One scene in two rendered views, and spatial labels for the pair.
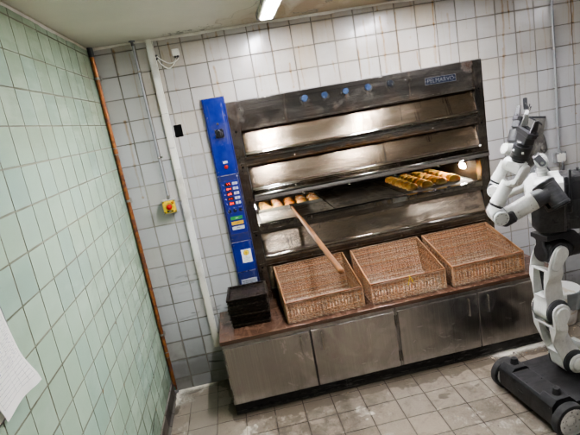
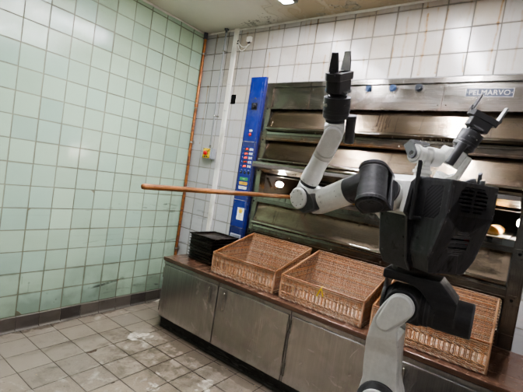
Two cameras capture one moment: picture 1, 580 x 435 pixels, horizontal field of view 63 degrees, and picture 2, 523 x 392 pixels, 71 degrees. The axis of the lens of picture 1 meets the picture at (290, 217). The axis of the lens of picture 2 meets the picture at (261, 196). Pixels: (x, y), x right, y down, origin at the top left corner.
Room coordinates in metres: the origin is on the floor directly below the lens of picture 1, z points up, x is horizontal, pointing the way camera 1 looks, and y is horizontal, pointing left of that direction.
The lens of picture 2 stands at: (1.20, -1.84, 1.32)
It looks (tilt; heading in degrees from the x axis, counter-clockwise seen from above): 3 degrees down; 42
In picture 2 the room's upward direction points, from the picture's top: 9 degrees clockwise
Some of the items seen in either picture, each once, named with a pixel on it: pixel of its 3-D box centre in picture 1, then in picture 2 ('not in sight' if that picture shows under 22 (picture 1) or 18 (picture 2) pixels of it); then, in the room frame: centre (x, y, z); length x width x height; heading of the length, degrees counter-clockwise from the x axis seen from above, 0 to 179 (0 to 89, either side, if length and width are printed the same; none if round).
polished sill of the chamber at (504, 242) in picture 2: (372, 204); (360, 215); (3.59, -0.65, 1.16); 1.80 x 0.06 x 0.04; 96
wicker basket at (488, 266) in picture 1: (470, 252); (435, 314); (3.36, -1.29, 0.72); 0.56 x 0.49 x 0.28; 97
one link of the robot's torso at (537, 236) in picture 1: (560, 242); (426, 299); (2.50, -1.48, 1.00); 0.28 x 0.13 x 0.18; 100
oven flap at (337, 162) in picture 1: (366, 156); (368, 160); (3.56, -0.65, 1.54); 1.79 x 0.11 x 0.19; 96
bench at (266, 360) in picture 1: (386, 325); (306, 340); (3.27, -0.57, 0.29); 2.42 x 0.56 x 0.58; 96
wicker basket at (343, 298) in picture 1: (317, 285); (261, 259); (3.24, -0.11, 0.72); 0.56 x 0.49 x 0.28; 97
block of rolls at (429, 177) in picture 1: (420, 178); (463, 223); (4.06, -1.19, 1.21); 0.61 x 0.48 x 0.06; 6
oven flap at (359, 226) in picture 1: (375, 222); (356, 234); (3.56, -0.65, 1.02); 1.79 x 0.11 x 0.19; 96
